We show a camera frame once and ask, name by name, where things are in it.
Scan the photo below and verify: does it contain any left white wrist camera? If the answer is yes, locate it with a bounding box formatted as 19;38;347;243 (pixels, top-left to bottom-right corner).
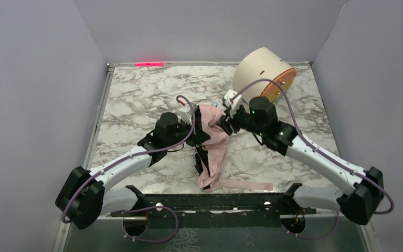
178;103;198;125

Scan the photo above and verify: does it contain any pink folding umbrella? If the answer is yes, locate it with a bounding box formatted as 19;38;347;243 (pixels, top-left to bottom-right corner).
196;104;273;192

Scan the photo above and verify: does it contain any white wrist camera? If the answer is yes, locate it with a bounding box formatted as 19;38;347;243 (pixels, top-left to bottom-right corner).
222;89;242;118
178;103;198;125

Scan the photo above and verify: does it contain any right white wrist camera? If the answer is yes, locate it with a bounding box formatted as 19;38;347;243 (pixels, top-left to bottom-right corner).
222;89;242;118

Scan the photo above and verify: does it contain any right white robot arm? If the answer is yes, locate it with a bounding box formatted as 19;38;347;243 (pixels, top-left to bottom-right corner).
219;97;384;225

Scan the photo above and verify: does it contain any beige cylindrical umbrella stand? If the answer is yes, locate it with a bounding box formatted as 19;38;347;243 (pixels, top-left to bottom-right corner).
232;47;297;102

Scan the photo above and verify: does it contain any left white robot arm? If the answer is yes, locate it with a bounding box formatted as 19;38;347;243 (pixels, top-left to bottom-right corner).
55;104;209;230

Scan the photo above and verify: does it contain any pink tape marker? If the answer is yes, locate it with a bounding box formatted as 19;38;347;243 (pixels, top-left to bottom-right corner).
134;62;164;67

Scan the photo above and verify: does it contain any aluminium table frame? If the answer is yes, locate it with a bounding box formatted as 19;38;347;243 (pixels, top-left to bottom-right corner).
55;68;386;240

